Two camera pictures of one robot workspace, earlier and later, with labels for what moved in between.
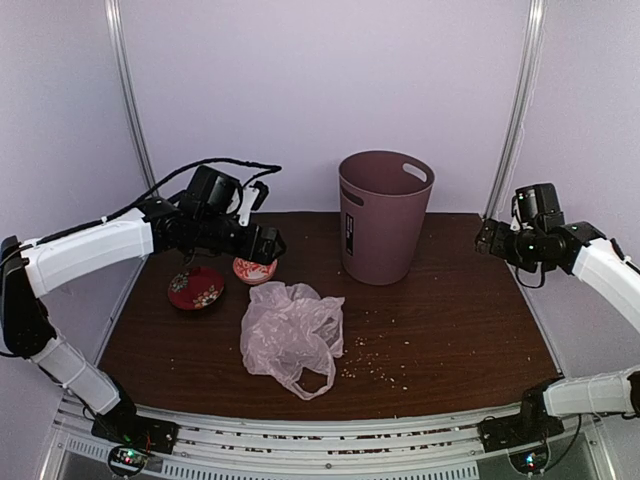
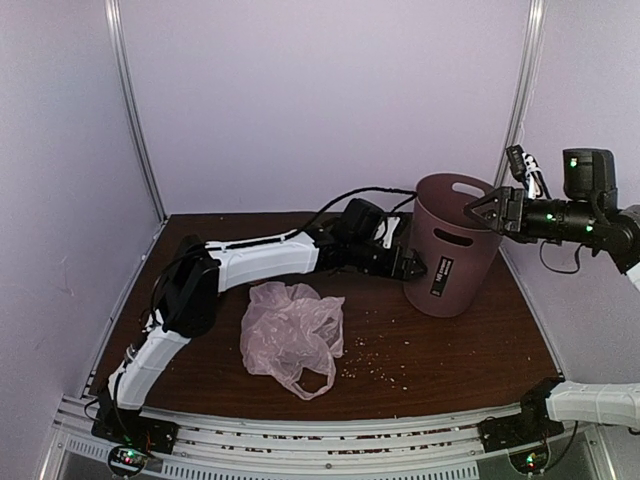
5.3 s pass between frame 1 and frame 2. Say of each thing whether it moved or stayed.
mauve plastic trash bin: moved
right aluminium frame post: stayed
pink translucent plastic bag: stayed
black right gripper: moved
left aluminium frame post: stayed
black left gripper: moved
